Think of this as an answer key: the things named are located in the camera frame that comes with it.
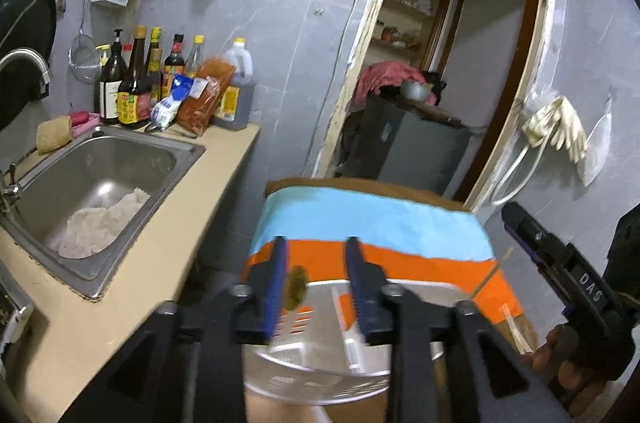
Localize gold spoon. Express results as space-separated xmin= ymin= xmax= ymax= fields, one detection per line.
xmin=283 ymin=266 xmax=308 ymax=311

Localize metal pot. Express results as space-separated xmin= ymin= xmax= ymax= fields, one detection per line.
xmin=400 ymin=80 xmax=432 ymax=104

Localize white rag in sink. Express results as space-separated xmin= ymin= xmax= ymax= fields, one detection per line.
xmin=58 ymin=188 xmax=150 ymax=259

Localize wooden chopstick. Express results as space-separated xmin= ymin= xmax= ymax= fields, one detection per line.
xmin=498 ymin=304 xmax=537 ymax=355
xmin=469 ymin=247 xmax=514 ymax=299

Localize wooden shelving unit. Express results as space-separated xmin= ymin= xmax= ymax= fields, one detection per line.
xmin=364 ymin=0 xmax=451 ymax=70

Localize chrome faucet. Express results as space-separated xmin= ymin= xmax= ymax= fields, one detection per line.
xmin=1 ymin=47 xmax=52 ymax=100

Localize white hose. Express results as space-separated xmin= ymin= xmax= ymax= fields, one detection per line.
xmin=489 ymin=137 xmax=549 ymax=208

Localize dark soy sauce bottle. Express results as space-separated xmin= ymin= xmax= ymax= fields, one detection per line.
xmin=117 ymin=26 xmax=151 ymax=128

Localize grey cabinet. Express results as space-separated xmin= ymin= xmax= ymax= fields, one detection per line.
xmin=340 ymin=95 xmax=471 ymax=195

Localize yellow sponge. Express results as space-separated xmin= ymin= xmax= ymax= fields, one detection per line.
xmin=36 ymin=116 xmax=73 ymax=154

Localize white plastic utensil holder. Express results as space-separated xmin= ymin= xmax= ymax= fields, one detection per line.
xmin=241 ymin=278 xmax=469 ymax=406

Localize person right hand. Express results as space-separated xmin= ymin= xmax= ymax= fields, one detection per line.
xmin=523 ymin=325 xmax=608 ymax=417

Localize orange spice bag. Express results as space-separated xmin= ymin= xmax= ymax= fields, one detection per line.
xmin=176 ymin=58 xmax=235 ymax=137

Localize large oil jug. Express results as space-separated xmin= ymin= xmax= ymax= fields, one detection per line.
xmin=213 ymin=38 xmax=256 ymax=131

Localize white rubber gloves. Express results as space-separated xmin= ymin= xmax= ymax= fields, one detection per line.
xmin=522 ymin=95 xmax=587 ymax=163

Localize wire strainer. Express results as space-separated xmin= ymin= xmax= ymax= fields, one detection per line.
xmin=67 ymin=0 xmax=100 ymax=84

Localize striped cloth blue orange brown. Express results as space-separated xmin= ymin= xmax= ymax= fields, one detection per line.
xmin=246 ymin=177 xmax=528 ymax=332

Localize black wok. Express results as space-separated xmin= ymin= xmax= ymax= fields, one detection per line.
xmin=1 ymin=0 xmax=56 ymax=128

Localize stainless steel sink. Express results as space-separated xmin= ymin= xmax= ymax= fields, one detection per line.
xmin=1 ymin=126 xmax=205 ymax=301

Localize red cloth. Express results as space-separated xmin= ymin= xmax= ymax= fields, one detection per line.
xmin=352 ymin=60 xmax=425 ymax=106

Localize blue white packet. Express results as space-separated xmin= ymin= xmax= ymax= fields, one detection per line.
xmin=146 ymin=74 xmax=193 ymax=132

